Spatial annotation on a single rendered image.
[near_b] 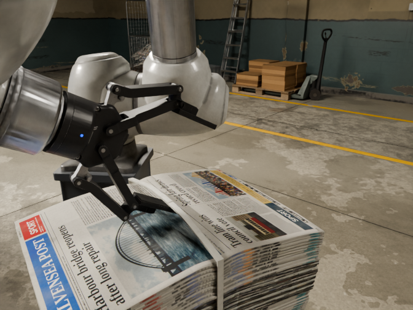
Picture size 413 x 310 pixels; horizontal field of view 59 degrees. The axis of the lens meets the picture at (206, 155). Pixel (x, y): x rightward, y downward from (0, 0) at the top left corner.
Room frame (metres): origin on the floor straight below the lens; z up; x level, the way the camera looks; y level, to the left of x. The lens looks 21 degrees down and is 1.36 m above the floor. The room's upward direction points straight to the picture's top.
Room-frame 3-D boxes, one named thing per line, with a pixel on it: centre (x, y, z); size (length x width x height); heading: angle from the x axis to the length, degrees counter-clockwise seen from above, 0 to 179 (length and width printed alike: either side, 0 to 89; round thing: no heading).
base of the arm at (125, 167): (0.91, 0.29, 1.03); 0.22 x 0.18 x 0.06; 85
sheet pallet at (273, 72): (6.90, -1.21, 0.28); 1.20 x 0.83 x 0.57; 50
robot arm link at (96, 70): (0.91, 0.26, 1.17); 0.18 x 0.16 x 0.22; 86
